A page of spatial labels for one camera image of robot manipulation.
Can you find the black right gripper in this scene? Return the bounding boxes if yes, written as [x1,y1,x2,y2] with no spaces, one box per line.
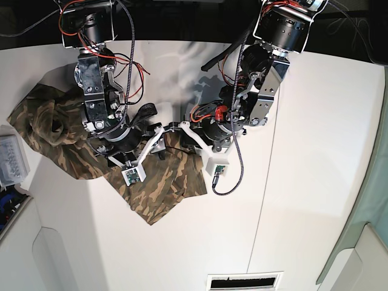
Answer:
[96,121,166,161]

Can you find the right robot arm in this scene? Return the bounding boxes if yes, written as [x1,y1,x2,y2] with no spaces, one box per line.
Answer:
[56,1,157,165]

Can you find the clear plastic storage box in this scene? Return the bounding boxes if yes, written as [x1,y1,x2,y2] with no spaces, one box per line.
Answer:
[1,125,30,188]

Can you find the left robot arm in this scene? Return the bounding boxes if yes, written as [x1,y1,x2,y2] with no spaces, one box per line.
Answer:
[189,1,328,152]

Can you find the blue items in bin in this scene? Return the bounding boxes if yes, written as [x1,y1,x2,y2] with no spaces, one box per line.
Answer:
[0,186,28,231]

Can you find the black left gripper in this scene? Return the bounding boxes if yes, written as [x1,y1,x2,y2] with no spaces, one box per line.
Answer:
[189,102,246,152]

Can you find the camouflage t-shirt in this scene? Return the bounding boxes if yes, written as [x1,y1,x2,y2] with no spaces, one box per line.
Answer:
[7,84,207,225]

